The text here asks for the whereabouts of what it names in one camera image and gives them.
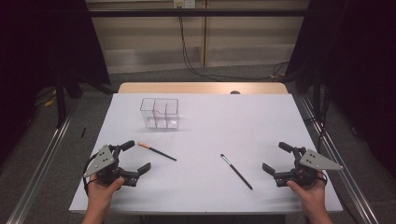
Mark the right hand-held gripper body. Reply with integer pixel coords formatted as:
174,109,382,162
274,146,344,188

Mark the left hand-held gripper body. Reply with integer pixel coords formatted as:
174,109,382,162
83,144,140,188

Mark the makeup brush with orange tip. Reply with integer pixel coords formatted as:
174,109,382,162
137,142,177,161

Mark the black makeup brush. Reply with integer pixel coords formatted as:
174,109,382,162
219,153,254,190

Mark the clear plastic organizer box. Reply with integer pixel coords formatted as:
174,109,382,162
139,97,180,131

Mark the person's right hand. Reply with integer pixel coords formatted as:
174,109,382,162
287,172,328,216

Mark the person's left hand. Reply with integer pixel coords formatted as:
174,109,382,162
88,173,125,210

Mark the black metal stand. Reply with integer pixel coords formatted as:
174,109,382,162
55,73,67,129
312,69,322,119

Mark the white table cover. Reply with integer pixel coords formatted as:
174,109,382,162
68,92,344,216

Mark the yellow floor object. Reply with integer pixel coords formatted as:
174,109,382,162
43,96,58,108

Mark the black curtain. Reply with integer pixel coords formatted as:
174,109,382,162
0,0,111,166
284,0,396,180

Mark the black horizontal bar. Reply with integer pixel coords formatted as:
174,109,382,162
88,8,309,18

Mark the aluminium floor rail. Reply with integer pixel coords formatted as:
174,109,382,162
6,99,78,224
298,94,379,224

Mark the black wall cable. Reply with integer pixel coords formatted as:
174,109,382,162
177,15,289,82

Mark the white wall socket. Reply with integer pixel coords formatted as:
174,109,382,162
173,0,196,9

